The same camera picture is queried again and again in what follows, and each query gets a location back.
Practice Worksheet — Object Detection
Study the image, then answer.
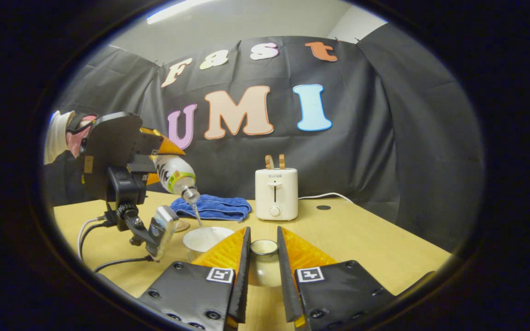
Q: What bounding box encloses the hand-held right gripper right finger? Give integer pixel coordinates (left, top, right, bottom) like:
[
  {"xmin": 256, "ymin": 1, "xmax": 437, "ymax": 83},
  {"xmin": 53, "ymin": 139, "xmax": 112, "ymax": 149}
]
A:
[{"xmin": 277, "ymin": 225, "xmax": 397, "ymax": 331}]

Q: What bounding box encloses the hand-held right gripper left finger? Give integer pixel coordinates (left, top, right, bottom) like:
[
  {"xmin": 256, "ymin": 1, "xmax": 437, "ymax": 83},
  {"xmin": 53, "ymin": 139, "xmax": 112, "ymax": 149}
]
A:
[{"xmin": 137, "ymin": 226, "xmax": 252, "ymax": 331}]

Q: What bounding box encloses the cream teacup lid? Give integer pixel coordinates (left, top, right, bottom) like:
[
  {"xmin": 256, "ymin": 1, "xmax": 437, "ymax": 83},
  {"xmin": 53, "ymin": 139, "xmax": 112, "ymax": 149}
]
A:
[{"xmin": 249, "ymin": 239, "xmax": 280, "ymax": 288}]

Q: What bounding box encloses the clear water bottle yellow drink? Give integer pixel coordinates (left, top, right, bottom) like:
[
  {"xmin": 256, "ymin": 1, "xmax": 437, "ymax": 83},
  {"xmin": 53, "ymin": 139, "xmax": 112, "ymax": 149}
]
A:
[{"xmin": 154, "ymin": 154, "xmax": 200, "ymax": 205}]

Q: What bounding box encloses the cream ceramic teacup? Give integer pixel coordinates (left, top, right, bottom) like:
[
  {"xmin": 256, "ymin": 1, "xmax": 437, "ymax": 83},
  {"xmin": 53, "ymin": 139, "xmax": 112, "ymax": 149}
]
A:
[{"xmin": 183, "ymin": 226, "xmax": 235, "ymax": 261}]

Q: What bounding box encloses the blue folded towel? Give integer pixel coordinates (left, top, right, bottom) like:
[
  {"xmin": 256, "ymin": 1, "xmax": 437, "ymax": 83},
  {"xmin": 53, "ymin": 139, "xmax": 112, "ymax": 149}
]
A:
[{"xmin": 170, "ymin": 194, "xmax": 252, "ymax": 223}]

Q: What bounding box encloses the white toaster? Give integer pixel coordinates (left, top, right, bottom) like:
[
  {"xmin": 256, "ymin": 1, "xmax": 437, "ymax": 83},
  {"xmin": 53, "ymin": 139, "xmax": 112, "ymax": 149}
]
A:
[{"xmin": 254, "ymin": 167, "xmax": 299, "ymax": 221}]

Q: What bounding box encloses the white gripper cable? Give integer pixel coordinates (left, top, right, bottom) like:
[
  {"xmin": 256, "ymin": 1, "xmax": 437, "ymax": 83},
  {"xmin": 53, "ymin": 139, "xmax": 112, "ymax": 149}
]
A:
[{"xmin": 77, "ymin": 217, "xmax": 109, "ymax": 261}]

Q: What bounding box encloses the white power cable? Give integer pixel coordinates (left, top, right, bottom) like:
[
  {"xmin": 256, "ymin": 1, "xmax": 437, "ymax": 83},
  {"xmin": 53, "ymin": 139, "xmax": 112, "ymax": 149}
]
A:
[{"xmin": 298, "ymin": 192, "xmax": 354, "ymax": 203}]

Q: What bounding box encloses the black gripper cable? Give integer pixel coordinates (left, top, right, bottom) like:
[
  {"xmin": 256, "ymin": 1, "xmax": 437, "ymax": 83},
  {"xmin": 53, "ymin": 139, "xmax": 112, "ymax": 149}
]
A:
[{"xmin": 94, "ymin": 255, "xmax": 155, "ymax": 273}]

